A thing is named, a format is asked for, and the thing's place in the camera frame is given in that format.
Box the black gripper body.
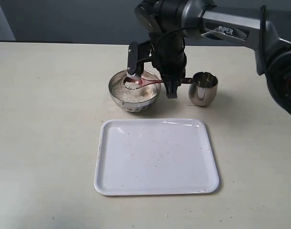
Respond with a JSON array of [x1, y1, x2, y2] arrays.
[[152, 35, 187, 82]]

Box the dark red wooden spoon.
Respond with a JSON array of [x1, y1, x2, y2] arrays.
[[123, 76, 194, 91]]

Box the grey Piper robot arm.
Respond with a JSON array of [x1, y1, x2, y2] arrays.
[[127, 0, 291, 115]]

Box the steel cup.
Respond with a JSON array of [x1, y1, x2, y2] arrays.
[[188, 72, 218, 107]]

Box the steel bowl of rice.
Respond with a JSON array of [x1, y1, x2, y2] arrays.
[[108, 70, 161, 113]]

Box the white plastic tray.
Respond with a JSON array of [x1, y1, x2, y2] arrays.
[[94, 118, 219, 196]]

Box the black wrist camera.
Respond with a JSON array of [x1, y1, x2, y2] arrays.
[[127, 41, 152, 81]]

